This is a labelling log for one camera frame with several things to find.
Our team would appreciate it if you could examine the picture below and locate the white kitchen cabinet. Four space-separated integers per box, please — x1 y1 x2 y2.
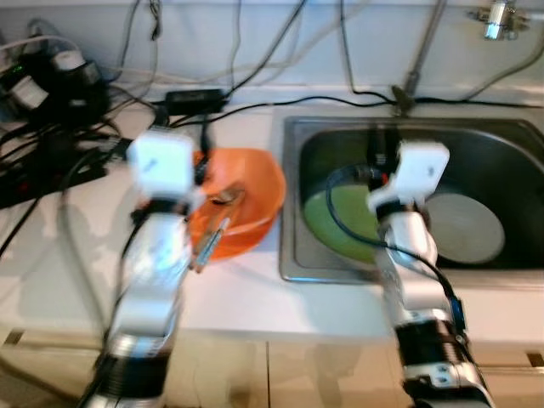
0 327 544 408

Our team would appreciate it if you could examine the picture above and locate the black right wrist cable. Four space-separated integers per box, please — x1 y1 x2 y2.
325 164 467 337

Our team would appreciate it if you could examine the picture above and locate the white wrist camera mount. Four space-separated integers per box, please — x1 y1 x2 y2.
126 127 207 215
367 140 451 211

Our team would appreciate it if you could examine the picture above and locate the black power strip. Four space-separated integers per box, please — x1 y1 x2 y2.
0 140 130 211

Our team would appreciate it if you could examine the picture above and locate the thin black cable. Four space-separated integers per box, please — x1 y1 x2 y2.
204 92 544 128
338 0 400 99

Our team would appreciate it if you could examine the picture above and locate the chrome faucet diverter valve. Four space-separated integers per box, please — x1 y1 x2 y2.
467 0 525 42

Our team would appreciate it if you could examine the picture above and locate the stainless steel sink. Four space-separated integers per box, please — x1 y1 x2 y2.
279 115 544 286

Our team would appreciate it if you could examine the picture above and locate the black adapter cable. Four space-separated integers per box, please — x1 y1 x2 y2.
223 0 309 96

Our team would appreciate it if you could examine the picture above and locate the black power adapter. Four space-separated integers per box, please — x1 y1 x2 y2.
163 88 229 116

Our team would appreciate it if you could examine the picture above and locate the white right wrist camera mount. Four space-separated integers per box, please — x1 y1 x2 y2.
367 140 451 211

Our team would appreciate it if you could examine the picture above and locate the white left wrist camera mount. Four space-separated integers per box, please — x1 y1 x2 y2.
126 127 207 215

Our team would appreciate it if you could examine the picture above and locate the orange plastic bowl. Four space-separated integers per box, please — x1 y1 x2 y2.
187 148 286 261

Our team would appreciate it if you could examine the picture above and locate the silver metal fork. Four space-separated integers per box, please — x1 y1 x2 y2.
194 187 249 275

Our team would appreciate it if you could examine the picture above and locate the black charger with white labels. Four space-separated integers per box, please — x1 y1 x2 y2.
0 38 113 128

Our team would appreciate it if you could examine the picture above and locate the chrome faucet pipe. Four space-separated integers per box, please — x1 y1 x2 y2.
391 0 449 118

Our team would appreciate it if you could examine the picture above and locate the green plate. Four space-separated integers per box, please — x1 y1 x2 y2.
303 183 385 264

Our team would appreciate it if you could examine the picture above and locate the white plate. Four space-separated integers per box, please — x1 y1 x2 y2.
422 192 507 265

